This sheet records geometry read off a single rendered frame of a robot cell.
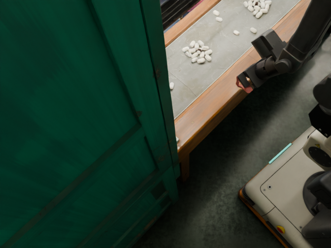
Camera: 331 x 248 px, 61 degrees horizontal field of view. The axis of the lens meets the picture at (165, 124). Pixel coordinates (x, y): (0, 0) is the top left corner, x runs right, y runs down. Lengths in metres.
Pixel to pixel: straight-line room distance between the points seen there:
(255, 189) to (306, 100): 0.89
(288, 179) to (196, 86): 0.75
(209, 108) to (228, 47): 0.35
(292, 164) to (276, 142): 0.36
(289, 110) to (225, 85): 0.98
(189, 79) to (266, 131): 0.91
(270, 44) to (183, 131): 0.52
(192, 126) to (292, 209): 0.76
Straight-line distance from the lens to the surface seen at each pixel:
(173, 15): 1.08
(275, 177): 1.67
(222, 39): 1.44
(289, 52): 0.78
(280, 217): 1.64
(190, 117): 1.18
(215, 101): 1.22
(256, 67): 0.92
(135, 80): 0.46
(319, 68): 2.43
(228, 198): 1.88
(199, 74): 1.32
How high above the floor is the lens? 1.84
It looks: 66 degrees down
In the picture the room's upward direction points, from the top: 11 degrees counter-clockwise
